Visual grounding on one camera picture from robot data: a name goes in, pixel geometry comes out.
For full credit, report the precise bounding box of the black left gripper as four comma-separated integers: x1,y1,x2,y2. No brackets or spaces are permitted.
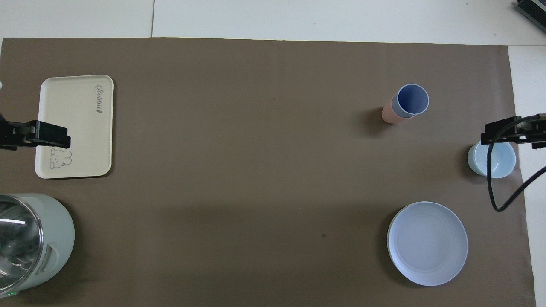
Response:
0,112,71,151

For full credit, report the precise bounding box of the light blue bowl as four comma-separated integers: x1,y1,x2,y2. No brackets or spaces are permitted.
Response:
467,142,517,178

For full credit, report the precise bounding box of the grey ribbed device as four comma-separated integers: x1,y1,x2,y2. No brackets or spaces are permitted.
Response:
514,0,546,24

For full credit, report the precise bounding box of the pale blue plate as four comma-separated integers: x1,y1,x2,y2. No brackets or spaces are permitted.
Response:
387,201,469,287

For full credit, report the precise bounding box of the pale green cooking pot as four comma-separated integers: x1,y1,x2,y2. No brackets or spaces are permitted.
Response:
0,193,76,298

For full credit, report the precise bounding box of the blue plastic cup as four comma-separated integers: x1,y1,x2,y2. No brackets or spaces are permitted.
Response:
392,84,430,119

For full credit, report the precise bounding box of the brown paper table mat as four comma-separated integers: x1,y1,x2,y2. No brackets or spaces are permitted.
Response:
0,38,537,307

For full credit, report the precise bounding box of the pink plastic cup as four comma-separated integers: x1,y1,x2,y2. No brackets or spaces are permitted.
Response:
382,96,409,124

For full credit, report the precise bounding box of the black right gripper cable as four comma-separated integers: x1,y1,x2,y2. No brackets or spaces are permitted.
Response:
487,114,546,212

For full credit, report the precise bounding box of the cream rabbit print tray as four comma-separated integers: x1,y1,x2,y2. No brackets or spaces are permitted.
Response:
35,75,115,179

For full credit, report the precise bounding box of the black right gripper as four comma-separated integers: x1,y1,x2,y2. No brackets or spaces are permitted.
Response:
481,113,546,150

